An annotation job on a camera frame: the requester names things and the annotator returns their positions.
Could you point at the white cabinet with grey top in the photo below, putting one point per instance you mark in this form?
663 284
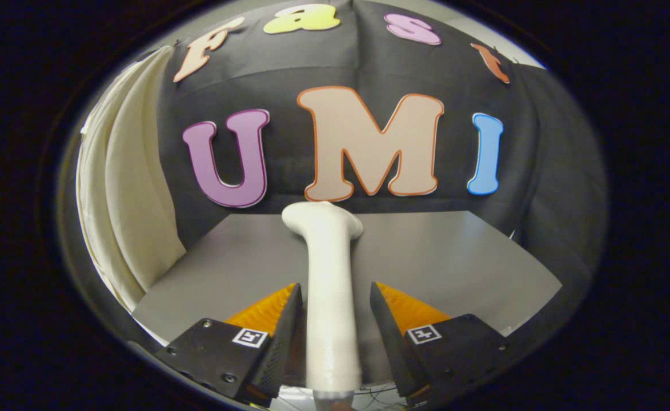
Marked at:
454 262

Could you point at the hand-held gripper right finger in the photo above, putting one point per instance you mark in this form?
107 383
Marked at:
389 342

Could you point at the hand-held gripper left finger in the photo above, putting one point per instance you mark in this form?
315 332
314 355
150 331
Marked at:
280 348

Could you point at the cream button-up shirt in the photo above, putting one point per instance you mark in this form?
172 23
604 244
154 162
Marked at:
123 200

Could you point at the white garment steamer head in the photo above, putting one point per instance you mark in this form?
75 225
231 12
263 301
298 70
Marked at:
329 285

